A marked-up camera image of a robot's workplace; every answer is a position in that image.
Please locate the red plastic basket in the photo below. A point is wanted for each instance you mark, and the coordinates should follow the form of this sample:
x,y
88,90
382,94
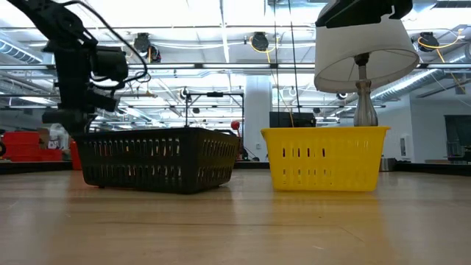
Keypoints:
x,y
74,158

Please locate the black plastic basket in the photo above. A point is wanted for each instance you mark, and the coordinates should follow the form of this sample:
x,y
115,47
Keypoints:
x,y
189,162

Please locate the yellow plastic basket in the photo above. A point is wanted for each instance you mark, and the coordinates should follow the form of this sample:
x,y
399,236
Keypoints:
x,y
342,165

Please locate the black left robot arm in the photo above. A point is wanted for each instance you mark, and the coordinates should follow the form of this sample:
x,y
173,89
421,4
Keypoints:
x,y
51,22

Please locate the white robot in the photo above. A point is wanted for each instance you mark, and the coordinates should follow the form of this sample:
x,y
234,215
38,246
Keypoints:
x,y
59,138

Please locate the brown cardboard box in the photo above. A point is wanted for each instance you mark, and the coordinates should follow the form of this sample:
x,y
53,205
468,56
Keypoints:
x,y
43,136

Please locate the table lamp with white shade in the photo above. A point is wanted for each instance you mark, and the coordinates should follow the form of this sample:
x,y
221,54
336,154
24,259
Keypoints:
x,y
360,51

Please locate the red storage crates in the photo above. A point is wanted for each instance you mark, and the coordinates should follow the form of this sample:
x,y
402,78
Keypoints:
x,y
22,145

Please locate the black monitor screen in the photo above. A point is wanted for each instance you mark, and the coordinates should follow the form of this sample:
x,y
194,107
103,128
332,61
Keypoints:
x,y
287,119

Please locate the white building column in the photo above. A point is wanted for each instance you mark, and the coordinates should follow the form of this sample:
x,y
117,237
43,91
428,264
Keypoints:
x,y
257,103

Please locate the red ball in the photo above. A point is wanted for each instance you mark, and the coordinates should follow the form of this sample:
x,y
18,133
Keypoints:
x,y
235,125

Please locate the dark doorway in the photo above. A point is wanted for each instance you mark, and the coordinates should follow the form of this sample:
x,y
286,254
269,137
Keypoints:
x,y
458,136

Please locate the black background machine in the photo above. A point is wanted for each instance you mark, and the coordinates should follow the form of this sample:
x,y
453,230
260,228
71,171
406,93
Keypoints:
x,y
250,154

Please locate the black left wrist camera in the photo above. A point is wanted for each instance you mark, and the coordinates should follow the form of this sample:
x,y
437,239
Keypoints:
x,y
110,62

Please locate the black aluminium table frame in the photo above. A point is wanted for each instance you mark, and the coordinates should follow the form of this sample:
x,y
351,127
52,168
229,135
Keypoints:
x,y
37,167

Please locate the silver ventilation duct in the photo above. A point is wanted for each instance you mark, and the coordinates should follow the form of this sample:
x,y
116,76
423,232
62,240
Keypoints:
x,y
404,86
18,51

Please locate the black metal stand frame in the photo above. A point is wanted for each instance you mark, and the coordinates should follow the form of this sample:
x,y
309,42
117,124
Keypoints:
x,y
215,94

